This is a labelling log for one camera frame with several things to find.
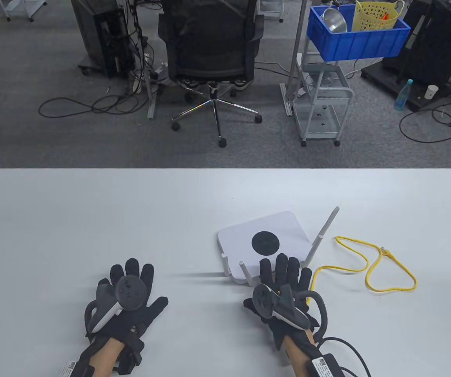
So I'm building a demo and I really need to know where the black floor cable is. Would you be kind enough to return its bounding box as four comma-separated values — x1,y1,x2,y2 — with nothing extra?
399,100,451,143
38,84,147,118

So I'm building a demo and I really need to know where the black and white controller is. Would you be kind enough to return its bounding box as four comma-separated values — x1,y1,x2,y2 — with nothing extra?
85,275,148,334
253,284,328,342

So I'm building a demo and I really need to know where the black equipment cabinet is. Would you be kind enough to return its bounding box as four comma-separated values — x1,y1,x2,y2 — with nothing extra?
361,0,451,110

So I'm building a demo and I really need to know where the black mesh office chair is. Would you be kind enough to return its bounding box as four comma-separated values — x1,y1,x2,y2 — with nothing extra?
158,0,266,148

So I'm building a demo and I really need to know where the grey metal rolling cart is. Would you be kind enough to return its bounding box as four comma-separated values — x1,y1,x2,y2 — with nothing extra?
292,37,354,148

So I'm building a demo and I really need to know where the metal bowl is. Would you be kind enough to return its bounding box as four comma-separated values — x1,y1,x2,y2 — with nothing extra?
321,7,348,34

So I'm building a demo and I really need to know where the white router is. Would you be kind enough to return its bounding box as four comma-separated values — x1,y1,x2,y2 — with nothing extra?
217,206,340,289

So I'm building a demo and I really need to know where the black forearm sensor box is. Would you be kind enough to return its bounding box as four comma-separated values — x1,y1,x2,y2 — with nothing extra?
307,353,342,377
62,361,89,377

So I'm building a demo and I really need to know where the blue plastic crate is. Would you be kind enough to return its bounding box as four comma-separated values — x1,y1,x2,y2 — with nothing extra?
307,5,411,61

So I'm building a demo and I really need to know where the white rolling cart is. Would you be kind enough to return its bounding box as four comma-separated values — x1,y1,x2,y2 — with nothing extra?
0,0,48,22
257,0,285,23

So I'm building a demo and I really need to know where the black computer tower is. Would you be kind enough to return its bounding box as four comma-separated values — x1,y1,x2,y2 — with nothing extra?
70,0,137,78

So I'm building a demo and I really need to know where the aluminium desk leg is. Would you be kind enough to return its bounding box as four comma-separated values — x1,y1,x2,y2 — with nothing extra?
129,0,159,119
279,0,308,117

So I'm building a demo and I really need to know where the blue water bottle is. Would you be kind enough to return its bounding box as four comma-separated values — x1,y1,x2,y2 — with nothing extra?
393,79,414,112

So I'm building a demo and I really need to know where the person's left forearm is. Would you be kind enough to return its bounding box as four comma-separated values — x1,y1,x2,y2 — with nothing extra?
78,338,128,377

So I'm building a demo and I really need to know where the person's right hand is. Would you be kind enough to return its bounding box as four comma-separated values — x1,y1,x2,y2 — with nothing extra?
243,254,321,350

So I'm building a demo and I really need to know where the yellow ethernet cable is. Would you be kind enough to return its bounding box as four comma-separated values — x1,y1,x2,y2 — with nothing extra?
306,236,417,307

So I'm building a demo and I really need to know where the person's left hand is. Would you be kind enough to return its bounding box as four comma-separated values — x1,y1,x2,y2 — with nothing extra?
86,258,169,354

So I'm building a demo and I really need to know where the yellow plastic basket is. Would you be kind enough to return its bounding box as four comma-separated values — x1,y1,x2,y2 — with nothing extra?
353,0,405,32

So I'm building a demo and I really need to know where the person's right forearm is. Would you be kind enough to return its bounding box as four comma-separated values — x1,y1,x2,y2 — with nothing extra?
284,330,328,377

